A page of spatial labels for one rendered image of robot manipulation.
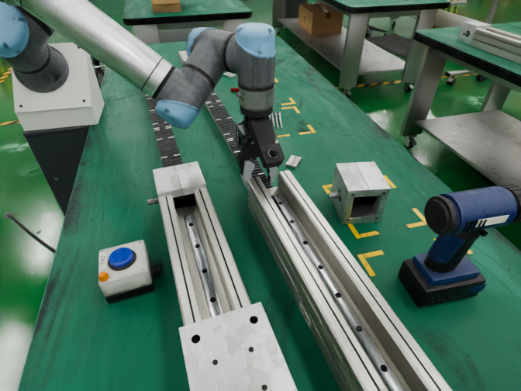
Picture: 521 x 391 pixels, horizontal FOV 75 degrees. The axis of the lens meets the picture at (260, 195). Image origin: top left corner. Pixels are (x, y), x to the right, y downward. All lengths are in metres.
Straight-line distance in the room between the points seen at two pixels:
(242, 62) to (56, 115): 0.74
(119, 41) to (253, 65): 0.24
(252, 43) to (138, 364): 0.56
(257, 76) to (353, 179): 0.29
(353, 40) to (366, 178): 2.52
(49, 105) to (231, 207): 0.71
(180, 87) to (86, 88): 0.61
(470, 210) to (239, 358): 0.36
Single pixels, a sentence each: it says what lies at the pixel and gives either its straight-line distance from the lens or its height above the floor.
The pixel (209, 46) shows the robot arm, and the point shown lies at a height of 1.11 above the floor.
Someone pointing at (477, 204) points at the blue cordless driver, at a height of 0.99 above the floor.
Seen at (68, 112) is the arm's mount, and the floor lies 0.83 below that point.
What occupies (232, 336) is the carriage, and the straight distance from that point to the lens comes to 0.45.
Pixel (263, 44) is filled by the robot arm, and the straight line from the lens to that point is 0.67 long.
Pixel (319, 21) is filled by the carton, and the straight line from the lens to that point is 4.51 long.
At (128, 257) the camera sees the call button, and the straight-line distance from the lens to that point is 0.63.
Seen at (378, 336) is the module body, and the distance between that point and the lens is 0.56.
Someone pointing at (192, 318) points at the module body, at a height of 0.86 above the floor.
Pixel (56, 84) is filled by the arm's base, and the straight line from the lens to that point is 1.26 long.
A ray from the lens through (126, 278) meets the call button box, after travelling 0.62.
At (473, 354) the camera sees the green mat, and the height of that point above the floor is 0.78.
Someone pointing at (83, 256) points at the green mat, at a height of 0.78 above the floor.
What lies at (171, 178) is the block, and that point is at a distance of 0.74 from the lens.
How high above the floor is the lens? 1.30
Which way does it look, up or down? 39 degrees down
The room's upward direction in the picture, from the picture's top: straight up
